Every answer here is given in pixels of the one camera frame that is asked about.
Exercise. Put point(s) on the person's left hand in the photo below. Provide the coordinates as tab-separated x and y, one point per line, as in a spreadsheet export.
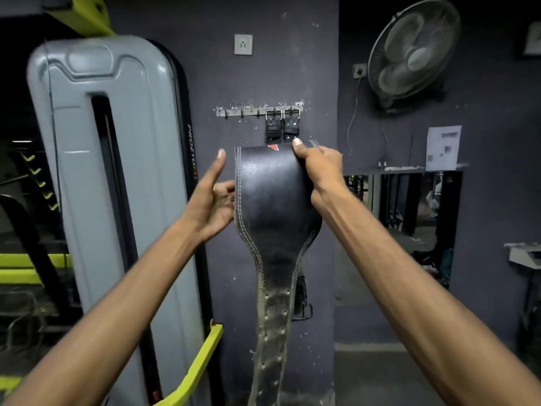
211	207

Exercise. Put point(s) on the person's right hand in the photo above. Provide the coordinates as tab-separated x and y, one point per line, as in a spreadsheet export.
325	173

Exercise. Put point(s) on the black leather belt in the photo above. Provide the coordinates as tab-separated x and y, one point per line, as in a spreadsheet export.
274	198

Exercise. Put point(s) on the black USI belt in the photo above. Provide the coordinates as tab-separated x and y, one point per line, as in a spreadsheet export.
273	130
291	127

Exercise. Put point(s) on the metal wall hooks rack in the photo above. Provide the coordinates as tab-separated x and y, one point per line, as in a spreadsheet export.
236	111

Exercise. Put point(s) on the person's left forearm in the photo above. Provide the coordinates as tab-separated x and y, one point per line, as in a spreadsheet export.
105	317

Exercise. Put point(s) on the person's right forearm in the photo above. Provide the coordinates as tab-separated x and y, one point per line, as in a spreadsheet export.
401	283

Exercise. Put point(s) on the grey weight stack cover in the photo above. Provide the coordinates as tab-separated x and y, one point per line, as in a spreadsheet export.
160	164

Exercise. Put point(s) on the white paper notice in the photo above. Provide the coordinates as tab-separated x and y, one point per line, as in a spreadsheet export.
443	148

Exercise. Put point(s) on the yellow background machine bars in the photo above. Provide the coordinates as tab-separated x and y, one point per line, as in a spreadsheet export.
25	261

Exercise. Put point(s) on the white tray stand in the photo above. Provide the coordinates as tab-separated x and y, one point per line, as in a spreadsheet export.
526	253

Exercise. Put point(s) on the black rubber grip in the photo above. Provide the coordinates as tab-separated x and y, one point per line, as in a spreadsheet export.
57	2

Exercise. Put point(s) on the fan wall socket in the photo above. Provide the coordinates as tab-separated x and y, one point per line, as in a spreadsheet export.
359	70

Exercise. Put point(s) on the dark wall mirror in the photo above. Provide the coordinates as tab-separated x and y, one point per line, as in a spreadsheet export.
448	215

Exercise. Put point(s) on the white wall fan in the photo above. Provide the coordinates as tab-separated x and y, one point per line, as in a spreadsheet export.
412	54

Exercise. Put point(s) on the white wall socket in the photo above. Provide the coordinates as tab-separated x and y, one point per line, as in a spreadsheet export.
243	44

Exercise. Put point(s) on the yellow machine top frame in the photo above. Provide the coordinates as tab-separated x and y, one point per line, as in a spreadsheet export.
91	16

